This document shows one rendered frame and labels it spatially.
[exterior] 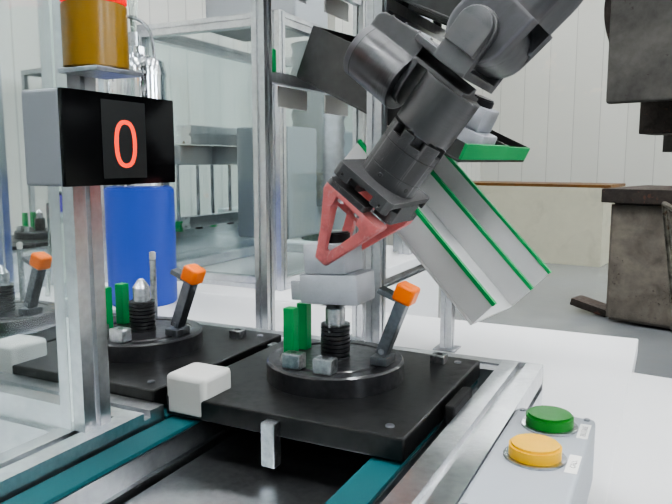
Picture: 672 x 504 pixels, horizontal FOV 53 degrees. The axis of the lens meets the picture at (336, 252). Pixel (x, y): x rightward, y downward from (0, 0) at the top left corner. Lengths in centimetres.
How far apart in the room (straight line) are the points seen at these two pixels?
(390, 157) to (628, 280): 476
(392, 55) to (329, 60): 32
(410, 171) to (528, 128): 1109
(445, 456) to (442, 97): 30
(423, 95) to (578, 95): 1092
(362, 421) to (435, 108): 27
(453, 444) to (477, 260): 44
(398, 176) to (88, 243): 27
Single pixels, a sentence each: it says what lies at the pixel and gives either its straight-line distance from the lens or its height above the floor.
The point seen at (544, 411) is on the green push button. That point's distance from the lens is 63.
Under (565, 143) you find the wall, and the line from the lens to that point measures 1151.
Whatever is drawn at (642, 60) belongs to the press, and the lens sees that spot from 493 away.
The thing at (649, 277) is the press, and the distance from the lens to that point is 527.
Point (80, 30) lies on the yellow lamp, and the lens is 57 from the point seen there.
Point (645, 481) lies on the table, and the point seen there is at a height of 86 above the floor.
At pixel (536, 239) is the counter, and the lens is 835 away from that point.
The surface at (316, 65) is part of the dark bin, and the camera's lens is 96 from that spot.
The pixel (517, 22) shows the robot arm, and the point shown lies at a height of 130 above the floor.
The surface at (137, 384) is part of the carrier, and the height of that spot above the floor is 97.
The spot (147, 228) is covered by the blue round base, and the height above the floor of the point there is 104.
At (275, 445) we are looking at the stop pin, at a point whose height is 95.
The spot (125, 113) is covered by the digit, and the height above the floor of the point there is 123.
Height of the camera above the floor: 119
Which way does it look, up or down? 8 degrees down
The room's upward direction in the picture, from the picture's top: straight up
